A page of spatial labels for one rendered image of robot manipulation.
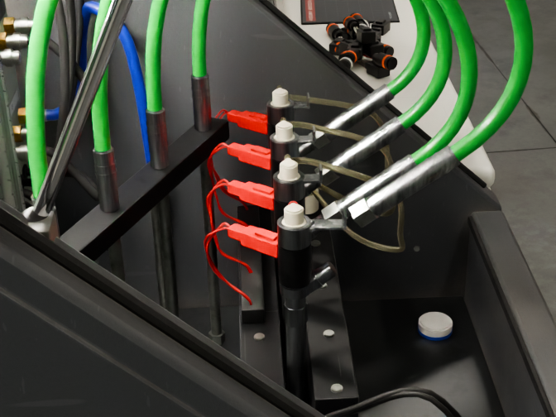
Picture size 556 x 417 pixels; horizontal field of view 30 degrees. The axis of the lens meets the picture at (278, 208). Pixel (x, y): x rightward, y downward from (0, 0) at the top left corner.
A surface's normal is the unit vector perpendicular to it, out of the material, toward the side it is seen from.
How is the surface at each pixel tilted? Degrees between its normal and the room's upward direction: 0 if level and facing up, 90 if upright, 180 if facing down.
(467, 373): 0
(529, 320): 0
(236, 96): 90
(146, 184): 0
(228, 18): 90
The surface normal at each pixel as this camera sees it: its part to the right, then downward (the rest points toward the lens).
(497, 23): -0.03, -0.87
